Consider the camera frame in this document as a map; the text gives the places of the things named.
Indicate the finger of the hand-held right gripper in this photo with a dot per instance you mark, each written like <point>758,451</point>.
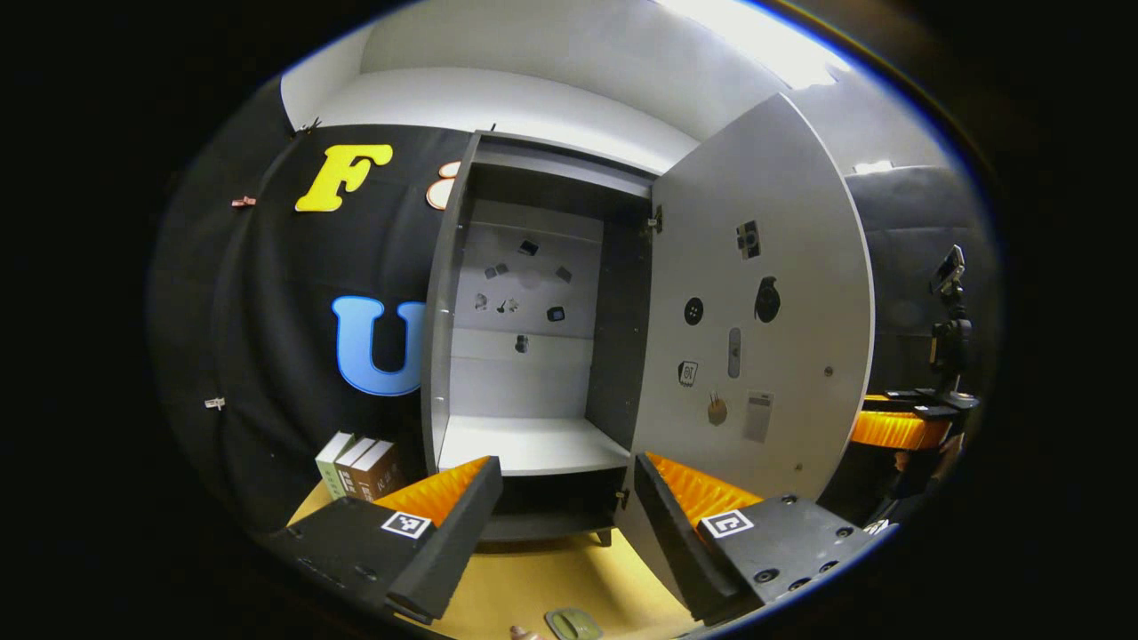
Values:
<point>898,431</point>
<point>898,400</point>

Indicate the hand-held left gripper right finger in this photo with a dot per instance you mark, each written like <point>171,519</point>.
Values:
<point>680,542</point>

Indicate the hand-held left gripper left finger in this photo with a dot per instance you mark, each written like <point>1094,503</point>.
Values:
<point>455,542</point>

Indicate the dark grey cabinet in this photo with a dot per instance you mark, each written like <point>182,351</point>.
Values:
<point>524,391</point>

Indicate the brown book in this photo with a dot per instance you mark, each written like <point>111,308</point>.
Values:
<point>378,480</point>
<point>356,476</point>

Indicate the small ceiling light panel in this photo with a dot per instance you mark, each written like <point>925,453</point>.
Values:
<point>873,166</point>

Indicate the black backdrop cloth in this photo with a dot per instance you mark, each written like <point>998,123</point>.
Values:
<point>267,311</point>

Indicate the red cloth clip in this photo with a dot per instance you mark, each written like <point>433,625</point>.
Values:
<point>243,202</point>

